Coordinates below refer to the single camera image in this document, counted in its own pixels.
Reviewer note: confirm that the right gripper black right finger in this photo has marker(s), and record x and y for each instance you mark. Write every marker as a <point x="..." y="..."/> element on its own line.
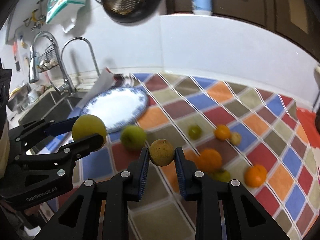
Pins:
<point x="196" y="186"/>

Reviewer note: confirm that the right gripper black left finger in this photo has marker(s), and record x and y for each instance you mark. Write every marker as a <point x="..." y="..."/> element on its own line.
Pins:
<point x="124" y="187"/>

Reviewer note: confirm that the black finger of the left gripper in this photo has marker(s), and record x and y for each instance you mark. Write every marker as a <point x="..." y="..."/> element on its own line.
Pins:
<point x="40" y="129"/>
<point x="74" y="150"/>

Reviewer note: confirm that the yellow apple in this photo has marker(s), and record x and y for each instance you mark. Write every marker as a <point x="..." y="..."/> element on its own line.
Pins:
<point x="87" y="125"/>

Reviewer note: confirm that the orange tangerine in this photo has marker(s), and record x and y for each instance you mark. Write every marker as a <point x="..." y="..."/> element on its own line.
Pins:
<point x="209" y="161"/>

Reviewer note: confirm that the small brown-yellow fruit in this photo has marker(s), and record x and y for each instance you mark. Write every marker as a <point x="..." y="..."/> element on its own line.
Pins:
<point x="161" y="152"/>

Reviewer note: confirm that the large green apple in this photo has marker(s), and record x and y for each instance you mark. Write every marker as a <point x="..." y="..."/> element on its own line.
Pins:
<point x="133" y="137"/>

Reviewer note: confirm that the large orange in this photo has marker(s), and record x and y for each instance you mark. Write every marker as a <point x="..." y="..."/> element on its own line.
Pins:
<point x="255" y="175"/>

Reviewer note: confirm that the steel kitchen sink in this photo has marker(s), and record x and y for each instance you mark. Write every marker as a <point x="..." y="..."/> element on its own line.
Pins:
<point x="52" y="106"/>

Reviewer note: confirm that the green fruit with calyx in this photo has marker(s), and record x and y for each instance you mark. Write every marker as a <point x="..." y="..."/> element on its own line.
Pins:
<point x="221" y="175"/>

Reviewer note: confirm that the chrome pull-down faucet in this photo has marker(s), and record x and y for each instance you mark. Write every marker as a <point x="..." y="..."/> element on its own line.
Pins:
<point x="34" y="76"/>

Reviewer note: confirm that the blue white oval plate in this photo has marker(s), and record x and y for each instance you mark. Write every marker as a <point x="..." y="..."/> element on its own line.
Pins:
<point x="117" y="107"/>

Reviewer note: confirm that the small dark green fruit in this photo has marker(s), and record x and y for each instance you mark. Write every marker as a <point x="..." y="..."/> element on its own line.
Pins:
<point x="194" y="132"/>

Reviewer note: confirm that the small tan pear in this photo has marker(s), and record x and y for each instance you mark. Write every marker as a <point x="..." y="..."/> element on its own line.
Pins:
<point x="235" y="138"/>

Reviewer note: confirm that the white paper sheet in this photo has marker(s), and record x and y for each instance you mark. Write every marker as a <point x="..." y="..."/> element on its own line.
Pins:
<point x="104" y="82"/>

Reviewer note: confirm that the tall chrome gooseneck faucet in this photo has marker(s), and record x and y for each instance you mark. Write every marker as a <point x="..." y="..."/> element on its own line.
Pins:
<point x="79" y="55"/>

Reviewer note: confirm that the red patterned foam mat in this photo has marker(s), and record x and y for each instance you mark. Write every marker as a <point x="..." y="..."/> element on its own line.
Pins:
<point x="307" y="119"/>

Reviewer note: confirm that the black wire sink caddy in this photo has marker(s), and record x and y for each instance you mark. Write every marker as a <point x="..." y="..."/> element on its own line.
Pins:
<point x="47" y="60"/>

